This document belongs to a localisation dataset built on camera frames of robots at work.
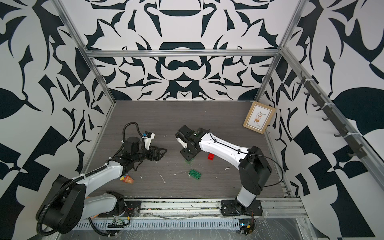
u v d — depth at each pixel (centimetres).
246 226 71
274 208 76
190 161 75
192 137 59
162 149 80
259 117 99
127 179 81
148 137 78
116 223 67
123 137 67
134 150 68
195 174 85
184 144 73
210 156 89
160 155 78
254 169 44
